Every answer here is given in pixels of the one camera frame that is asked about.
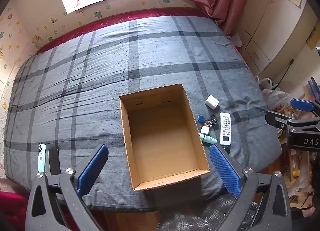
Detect grey plaid bed sheet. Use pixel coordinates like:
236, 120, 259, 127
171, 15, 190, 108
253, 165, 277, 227
4, 16, 282, 213

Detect white wall charger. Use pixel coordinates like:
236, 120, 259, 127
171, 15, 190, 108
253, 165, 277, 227
205, 95, 220, 110

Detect mint green phone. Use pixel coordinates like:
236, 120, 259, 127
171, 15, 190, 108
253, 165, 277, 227
37, 143, 47, 173

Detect black phone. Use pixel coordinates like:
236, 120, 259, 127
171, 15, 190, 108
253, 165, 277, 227
48, 148, 61, 176

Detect white plastic bag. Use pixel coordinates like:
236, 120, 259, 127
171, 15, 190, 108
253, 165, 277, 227
259, 77, 290, 110

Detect dark red cloth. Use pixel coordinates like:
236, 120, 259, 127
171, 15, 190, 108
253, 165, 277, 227
0, 191, 32, 231

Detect white paper scrap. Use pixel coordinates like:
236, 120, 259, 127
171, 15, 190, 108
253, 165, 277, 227
230, 34, 243, 48

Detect cream wardrobe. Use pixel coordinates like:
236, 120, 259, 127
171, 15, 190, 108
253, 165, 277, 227
235, 0, 320, 75

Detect mint green tube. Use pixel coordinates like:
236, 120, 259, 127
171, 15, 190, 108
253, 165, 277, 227
199, 133, 217, 144

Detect keychain with metal ring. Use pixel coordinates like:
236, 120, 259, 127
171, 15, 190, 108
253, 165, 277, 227
204, 114, 218, 129

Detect white remote control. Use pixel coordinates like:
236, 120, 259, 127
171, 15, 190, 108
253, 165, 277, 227
219, 112, 231, 146

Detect dark red mattress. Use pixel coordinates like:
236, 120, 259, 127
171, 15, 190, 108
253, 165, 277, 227
36, 8, 213, 55

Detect cardboard box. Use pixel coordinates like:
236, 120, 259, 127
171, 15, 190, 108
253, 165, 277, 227
119, 84, 210, 191

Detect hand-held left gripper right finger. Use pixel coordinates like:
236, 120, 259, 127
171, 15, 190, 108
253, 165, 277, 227
209, 143, 292, 231

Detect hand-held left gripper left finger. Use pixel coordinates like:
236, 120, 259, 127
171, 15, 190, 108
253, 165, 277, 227
25, 144, 109, 231

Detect person's plaid trousers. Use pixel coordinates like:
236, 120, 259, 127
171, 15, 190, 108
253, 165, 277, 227
160, 193, 259, 231

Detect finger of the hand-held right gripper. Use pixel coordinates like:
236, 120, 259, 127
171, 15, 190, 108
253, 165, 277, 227
265, 111, 290, 129
290, 99, 315, 116

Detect pile of household clutter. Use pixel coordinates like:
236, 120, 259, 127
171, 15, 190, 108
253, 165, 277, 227
277, 106, 315, 209

